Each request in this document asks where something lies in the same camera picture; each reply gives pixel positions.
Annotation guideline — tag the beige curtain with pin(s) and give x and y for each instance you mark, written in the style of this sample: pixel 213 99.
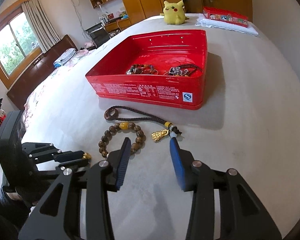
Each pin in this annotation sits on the beige curtain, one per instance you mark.
pixel 39 25

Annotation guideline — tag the red tin box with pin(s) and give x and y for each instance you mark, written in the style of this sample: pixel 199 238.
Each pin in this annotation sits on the red tin box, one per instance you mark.
pixel 145 90

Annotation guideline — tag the pink floral quilt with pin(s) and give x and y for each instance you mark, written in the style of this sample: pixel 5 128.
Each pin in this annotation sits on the pink floral quilt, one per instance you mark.
pixel 39 97

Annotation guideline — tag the red tin lid cartoon print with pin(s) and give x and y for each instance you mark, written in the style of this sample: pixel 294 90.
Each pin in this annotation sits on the red tin lid cartoon print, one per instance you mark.
pixel 225 17

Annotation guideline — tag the gold charm pendant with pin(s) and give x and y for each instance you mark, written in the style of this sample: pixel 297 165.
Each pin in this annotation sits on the gold charm pendant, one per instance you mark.
pixel 86 155

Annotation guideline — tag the dark wooden headboard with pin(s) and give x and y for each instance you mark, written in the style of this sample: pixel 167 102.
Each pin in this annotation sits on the dark wooden headboard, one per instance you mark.
pixel 39 75

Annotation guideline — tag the window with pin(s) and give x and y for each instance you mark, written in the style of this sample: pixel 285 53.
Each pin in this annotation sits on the window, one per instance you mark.
pixel 14 45

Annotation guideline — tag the folded patterned towel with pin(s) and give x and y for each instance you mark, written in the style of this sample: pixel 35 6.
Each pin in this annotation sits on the folded patterned towel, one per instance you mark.
pixel 65 57

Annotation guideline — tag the white folded cloth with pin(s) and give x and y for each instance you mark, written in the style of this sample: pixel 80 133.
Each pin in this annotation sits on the white folded cloth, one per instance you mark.
pixel 240 30

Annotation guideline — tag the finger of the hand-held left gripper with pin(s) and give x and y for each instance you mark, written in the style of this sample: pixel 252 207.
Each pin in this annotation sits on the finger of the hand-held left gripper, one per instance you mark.
pixel 65 155
pixel 75 167

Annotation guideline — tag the person's left hand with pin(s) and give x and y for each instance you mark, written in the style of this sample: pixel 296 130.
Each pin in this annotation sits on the person's left hand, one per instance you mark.
pixel 29 192

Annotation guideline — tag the black office chair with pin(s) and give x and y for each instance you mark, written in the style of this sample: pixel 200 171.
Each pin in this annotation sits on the black office chair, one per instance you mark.
pixel 97 35

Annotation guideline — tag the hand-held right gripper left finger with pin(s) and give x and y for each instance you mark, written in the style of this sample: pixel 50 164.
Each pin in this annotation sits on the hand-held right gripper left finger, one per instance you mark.
pixel 122 163

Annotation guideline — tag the plain silver bangle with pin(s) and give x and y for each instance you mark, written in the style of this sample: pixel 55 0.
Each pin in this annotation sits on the plain silver bangle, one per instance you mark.
pixel 150 73

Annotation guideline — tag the yellow plush toy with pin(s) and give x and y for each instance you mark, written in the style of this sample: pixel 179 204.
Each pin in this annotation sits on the yellow plush toy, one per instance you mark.
pixel 173 12

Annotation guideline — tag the person's left forearm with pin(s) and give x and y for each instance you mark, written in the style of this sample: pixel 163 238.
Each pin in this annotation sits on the person's left forearm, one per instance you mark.
pixel 2 220

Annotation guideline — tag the wooden desk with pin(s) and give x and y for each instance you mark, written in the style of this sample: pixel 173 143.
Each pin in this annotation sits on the wooden desk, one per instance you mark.
pixel 120 25

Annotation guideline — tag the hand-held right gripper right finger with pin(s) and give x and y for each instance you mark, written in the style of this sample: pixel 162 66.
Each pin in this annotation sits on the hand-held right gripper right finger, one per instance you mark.
pixel 177 165

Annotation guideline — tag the pink soft toy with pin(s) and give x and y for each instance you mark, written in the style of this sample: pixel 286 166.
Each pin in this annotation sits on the pink soft toy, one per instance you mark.
pixel 88 44

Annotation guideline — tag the grey bed sheet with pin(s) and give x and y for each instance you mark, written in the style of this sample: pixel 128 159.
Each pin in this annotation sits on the grey bed sheet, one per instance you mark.
pixel 240 105

